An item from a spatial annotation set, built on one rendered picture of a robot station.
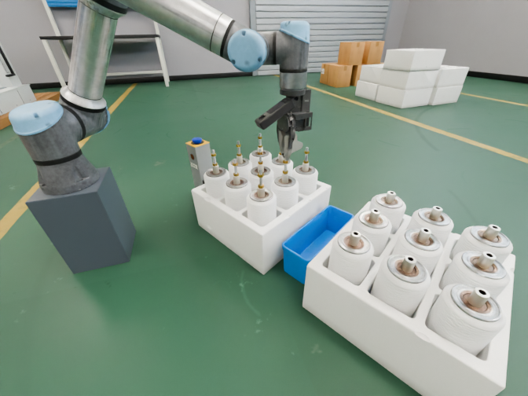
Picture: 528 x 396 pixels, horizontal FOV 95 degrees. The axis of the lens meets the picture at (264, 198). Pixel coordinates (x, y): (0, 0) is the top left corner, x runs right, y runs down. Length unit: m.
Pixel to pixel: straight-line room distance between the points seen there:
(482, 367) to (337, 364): 0.28
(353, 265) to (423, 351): 0.20
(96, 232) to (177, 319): 0.38
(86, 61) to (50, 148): 0.25
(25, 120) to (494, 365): 1.12
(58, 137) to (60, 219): 0.24
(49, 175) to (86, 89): 0.27
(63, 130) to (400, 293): 0.93
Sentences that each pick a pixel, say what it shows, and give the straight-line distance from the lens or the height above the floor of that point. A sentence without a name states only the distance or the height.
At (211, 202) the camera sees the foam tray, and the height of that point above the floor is 0.18.
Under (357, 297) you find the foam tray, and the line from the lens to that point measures 0.62.
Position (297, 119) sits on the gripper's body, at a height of 0.47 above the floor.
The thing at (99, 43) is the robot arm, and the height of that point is 0.66.
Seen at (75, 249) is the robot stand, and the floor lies 0.11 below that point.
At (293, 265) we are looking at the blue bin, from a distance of 0.81.
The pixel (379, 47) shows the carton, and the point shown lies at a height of 0.52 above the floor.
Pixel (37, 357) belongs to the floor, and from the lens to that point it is 0.94.
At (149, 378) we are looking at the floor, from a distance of 0.76.
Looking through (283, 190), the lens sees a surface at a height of 0.24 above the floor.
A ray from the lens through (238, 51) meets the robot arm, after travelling 0.57.
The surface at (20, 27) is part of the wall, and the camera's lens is 6.13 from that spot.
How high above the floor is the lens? 0.67
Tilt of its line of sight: 33 degrees down
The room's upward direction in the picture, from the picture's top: 1 degrees counter-clockwise
